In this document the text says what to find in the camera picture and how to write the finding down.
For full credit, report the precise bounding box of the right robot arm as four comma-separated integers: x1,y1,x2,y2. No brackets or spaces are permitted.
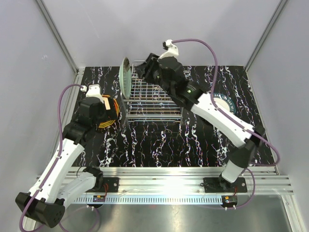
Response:
135,53,265,192

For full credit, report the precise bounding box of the left controller board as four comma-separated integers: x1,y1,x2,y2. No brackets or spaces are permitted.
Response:
93,195,106,202

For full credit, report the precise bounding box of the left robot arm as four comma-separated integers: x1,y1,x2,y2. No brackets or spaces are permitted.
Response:
15,97,119,228

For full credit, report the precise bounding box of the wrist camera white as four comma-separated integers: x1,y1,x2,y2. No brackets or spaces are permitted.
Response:
159,39,179,59
80,84,102,99

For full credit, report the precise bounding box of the right controller board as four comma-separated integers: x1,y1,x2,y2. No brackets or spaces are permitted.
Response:
222,195,238,205

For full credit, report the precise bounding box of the red-orange scalloped plate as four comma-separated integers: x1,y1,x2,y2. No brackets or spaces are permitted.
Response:
102,95,120,124

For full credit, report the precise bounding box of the metal wire dish rack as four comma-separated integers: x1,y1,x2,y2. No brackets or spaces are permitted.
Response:
120,60,183,125

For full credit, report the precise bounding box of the light green flower plate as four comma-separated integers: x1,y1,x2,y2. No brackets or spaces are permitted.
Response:
119,57,132,100

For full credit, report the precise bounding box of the left aluminium frame post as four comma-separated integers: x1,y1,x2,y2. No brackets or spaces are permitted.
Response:
34,0,79,75

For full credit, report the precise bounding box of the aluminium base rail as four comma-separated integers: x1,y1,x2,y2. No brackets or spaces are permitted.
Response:
36,166,294,206

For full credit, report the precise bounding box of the cream plate with dark patch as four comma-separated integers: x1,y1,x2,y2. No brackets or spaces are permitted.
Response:
103,95,116,121

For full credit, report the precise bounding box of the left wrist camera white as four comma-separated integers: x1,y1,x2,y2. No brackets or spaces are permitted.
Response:
80,84,102,99

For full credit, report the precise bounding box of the white plate teal rim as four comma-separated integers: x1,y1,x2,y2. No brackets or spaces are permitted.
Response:
213,93,236,114

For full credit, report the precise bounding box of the controller board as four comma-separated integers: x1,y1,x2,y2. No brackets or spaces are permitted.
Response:
222,195,238,205
93,195,106,202

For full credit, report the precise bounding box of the right aluminium frame post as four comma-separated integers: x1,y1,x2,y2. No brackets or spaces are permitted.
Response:
244,0,289,72

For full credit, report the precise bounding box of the aluminium frame post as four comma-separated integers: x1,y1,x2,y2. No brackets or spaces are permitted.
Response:
244,0,289,72
34,0,79,75

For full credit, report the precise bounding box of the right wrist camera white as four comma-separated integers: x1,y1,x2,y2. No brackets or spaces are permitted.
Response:
159,39,179,59

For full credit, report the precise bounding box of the yellow scalloped plate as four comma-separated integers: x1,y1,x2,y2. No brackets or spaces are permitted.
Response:
98,99,120,129

